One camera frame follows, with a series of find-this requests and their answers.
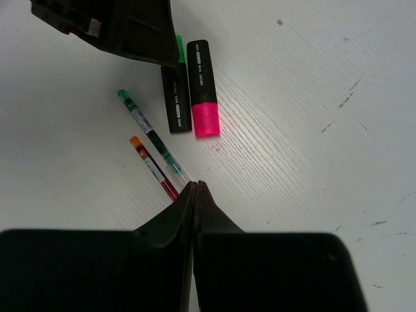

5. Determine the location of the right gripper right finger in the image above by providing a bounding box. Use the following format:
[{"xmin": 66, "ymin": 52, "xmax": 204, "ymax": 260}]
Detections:
[{"xmin": 194, "ymin": 181, "xmax": 247, "ymax": 311}]

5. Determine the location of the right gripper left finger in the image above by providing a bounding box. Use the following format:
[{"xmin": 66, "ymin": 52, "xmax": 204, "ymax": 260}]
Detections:
[{"xmin": 129, "ymin": 182, "xmax": 197, "ymax": 311}]

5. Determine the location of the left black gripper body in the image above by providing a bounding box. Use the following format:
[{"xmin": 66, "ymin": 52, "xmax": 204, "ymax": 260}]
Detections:
[{"xmin": 31, "ymin": 0, "xmax": 130, "ymax": 54}]

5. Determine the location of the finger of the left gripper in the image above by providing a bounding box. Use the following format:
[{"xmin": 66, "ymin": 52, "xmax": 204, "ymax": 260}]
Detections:
[{"xmin": 120, "ymin": 0, "xmax": 179, "ymax": 67}]

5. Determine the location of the green highlighter marker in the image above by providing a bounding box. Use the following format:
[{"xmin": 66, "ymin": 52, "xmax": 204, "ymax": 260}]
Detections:
[{"xmin": 161, "ymin": 35, "xmax": 192, "ymax": 134}]

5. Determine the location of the pink highlighter marker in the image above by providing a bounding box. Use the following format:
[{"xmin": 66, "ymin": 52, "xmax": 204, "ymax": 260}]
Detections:
[{"xmin": 187, "ymin": 40, "xmax": 220, "ymax": 138}]

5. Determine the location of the red gel pen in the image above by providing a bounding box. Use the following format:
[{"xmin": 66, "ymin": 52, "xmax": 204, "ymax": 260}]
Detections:
[{"xmin": 129, "ymin": 136, "xmax": 179, "ymax": 202}]

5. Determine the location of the green gel pen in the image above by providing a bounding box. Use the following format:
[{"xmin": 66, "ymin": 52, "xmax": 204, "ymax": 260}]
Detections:
[{"xmin": 117, "ymin": 89, "xmax": 190, "ymax": 188}]

